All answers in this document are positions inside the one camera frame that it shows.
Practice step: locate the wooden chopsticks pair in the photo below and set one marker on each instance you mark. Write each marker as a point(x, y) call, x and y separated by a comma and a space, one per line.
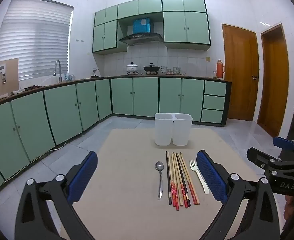
point(175, 180)

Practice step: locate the white window blind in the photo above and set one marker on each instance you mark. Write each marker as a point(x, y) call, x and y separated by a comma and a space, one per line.
point(34, 40)

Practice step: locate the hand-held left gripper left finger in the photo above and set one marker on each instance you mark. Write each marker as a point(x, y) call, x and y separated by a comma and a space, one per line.
point(83, 177)

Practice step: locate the metal sink faucet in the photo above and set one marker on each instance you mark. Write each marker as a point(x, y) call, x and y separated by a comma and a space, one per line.
point(58, 70)

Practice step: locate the orange thermos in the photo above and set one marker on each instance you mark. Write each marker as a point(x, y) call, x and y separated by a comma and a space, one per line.
point(220, 70)

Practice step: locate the black wok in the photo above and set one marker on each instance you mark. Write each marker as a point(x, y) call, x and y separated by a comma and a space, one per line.
point(151, 68)

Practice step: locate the white wall outlets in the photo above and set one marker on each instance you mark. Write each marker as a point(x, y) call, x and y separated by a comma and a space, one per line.
point(79, 40)

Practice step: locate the black chopstick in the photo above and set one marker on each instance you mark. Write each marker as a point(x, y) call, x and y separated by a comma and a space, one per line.
point(168, 177)

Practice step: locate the green base cabinets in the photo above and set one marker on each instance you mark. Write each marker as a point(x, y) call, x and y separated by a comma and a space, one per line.
point(62, 110)

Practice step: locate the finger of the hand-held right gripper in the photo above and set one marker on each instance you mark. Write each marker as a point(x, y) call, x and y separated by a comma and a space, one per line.
point(260, 157)
point(284, 143)

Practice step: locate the group of jars and bowls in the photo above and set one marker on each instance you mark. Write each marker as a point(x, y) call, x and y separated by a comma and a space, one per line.
point(173, 70)

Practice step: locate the white cooking pot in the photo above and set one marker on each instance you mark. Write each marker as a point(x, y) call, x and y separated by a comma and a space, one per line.
point(132, 68)

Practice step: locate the dark chopstick red end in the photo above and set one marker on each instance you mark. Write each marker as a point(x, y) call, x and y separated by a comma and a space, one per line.
point(181, 180)

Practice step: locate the light wooden chopstick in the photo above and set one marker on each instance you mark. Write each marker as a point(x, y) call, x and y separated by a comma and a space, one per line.
point(171, 180)
point(178, 180)

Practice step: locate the metal spoon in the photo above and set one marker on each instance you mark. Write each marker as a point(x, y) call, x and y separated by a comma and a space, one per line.
point(159, 166)

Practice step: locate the white two-compartment utensil holder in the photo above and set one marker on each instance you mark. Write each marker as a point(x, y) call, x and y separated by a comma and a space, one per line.
point(173, 130)

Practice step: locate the clear bottles by sink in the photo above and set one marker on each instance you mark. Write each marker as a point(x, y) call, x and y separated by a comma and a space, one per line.
point(70, 77)

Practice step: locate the person's right hand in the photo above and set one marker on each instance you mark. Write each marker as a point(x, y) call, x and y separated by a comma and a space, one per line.
point(289, 207)

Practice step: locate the green wall cabinets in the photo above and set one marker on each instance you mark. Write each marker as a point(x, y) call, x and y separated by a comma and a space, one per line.
point(187, 27)

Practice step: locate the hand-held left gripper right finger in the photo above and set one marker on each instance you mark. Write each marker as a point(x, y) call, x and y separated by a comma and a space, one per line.
point(212, 177)

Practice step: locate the black range hood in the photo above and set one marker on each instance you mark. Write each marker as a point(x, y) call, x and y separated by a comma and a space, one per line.
point(140, 38)

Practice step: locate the plain wooden door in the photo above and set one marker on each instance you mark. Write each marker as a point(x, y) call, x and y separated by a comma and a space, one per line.
point(274, 80)

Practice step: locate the cream plastic fork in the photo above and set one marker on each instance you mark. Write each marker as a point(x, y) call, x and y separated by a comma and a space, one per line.
point(193, 166)

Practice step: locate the brown chopstick red end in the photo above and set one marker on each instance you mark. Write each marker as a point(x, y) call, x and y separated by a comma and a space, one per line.
point(191, 180)
point(188, 180)

